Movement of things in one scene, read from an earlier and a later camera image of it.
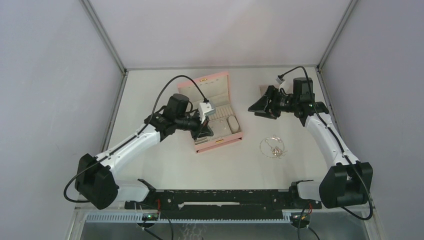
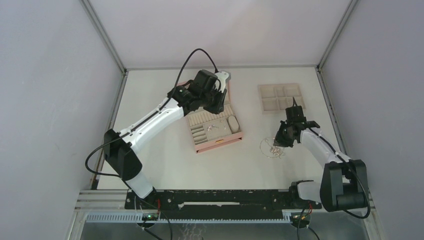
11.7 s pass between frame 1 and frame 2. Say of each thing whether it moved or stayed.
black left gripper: moved
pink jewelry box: stayed
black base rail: stayed
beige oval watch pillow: stayed
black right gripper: moved
